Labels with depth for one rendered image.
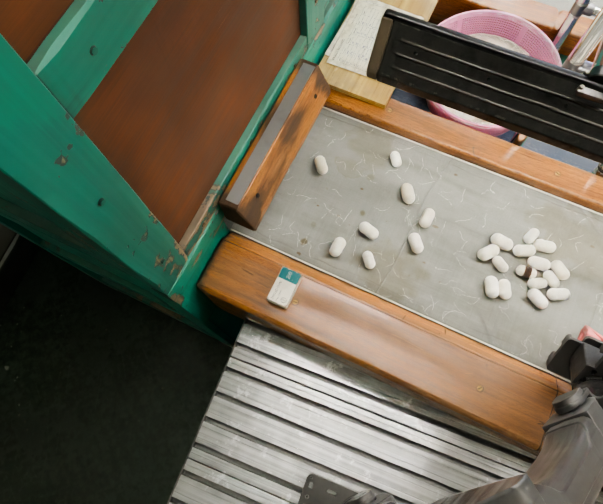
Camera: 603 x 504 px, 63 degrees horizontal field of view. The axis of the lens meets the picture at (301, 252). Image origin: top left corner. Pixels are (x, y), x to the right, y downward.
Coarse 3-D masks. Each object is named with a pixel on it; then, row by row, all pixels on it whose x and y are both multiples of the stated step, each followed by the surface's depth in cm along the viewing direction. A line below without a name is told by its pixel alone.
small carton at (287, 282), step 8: (280, 272) 80; (288, 272) 80; (296, 272) 80; (280, 280) 80; (288, 280) 80; (296, 280) 80; (272, 288) 79; (280, 288) 79; (288, 288) 79; (296, 288) 81; (272, 296) 79; (280, 296) 79; (288, 296) 79; (280, 304) 79; (288, 304) 80
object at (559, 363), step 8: (568, 336) 70; (568, 344) 70; (576, 344) 69; (560, 352) 71; (568, 352) 70; (552, 360) 72; (560, 360) 72; (568, 360) 71; (552, 368) 73; (560, 368) 72; (568, 368) 72; (568, 376) 72; (592, 376) 65; (576, 384) 66
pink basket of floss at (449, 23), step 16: (464, 16) 97; (480, 16) 98; (496, 16) 97; (512, 16) 96; (464, 32) 100; (512, 32) 98; (528, 32) 96; (528, 48) 98; (544, 48) 95; (560, 64) 92; (432, 112) 99; (448, 112) 90; (480, 128) 91; (496, 128) 89
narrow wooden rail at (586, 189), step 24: (336, 96) 93; (360, 120) 94; (384, 120) 91; (408, 120) 90; (432, 120) 90; (432, 144) 90; (456, 144) 88; (480, 144) 88; (504, 144) 88; (504, 168) 87; (528, 168) 86; (552, 168) 86; (576, 168) 86; (552, 192) 87; (576, 192) 85; (600, 192) 84
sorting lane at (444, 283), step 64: (320, 128) 93; (320, 192) 89; (384, 192) 89; (448, 192) 88; (512, 192) 88; (320, 256) 86; (384, 256) 85; (448, 256) 85; (512, 256) 84; (576, 256) 84; (448, 320) 81; (512, 320) 81; (576, 320) 80
